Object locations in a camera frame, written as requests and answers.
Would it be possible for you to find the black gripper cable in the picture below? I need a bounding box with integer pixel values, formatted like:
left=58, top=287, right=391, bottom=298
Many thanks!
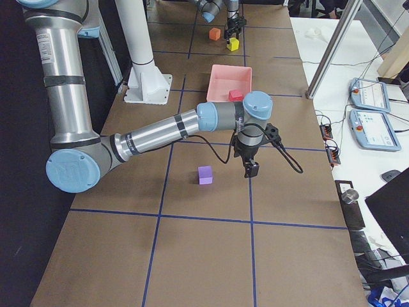
left=188, top=126, right=304, bottom=175

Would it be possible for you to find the orange foam block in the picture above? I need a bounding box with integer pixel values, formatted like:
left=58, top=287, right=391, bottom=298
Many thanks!
left=208, top=28, right=221, bottom=41

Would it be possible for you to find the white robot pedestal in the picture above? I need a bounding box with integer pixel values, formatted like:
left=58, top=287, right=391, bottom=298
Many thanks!
left=116, top=0, right=173, bottom=105

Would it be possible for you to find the pink plastic bin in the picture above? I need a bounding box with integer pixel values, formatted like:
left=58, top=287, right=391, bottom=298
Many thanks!
left=206, top=64, right=252, bottom=102

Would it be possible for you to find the metal cylinder weight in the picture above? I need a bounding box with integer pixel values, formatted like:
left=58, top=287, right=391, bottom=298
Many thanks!
left=341, top=189, right=359, bottom=205

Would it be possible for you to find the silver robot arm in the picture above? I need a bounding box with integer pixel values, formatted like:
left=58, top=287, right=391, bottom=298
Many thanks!
left=21, top=1, right=274, bottom=193
left=189, top=0, right=247, bottom=42

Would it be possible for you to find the red foam block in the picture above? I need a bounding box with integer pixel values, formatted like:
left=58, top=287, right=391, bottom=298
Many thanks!
left=228, top=90, right=243, bottom=102

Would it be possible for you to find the computer mouse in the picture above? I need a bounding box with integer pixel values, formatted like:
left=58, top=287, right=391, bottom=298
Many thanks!
left=381, top=169, right=401, bottom=182

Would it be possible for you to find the upper teach pendant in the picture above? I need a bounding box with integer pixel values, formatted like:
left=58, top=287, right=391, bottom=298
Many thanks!
left=350, top=78, right=390, bottom=113

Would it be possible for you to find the purple foam block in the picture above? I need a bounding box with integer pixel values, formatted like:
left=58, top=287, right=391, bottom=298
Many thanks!
left=197, top=166, right=213, bottom=185

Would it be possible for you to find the yellow foam block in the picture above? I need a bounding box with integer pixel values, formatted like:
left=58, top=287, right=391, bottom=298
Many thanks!
left=226, top=37, right=240, bottom=52

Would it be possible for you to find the lower teach pendant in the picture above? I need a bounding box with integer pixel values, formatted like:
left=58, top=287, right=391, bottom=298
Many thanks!
left=349, top=109, right=401, bottom=152

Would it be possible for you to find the orange black connector box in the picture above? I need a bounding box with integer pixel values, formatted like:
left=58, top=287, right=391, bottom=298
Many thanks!
left=320, top=123, right=333, bottom=140

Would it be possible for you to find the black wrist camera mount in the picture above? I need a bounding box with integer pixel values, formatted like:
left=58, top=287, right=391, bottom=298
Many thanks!
left=265, top=123, right=282, bottom=146

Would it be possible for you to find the aluminium frame post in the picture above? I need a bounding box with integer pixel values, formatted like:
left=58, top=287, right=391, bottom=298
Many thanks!
left=305, top=0, right=363, bottom=99

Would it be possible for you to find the black monitor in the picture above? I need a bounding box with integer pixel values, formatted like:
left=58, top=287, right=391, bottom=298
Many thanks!
left=365, top=169, right=409, bottom=263

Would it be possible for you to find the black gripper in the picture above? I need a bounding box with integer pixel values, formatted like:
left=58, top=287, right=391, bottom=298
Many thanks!
left=233, top=134, right=264, bottom=178
left=224, top=17, right=247, bottom=44

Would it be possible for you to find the teach pendant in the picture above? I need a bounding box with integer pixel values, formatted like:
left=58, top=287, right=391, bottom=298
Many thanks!
left=350, top=78, right=390, bottom=113
left=349, top=109, right=401, bottom=152

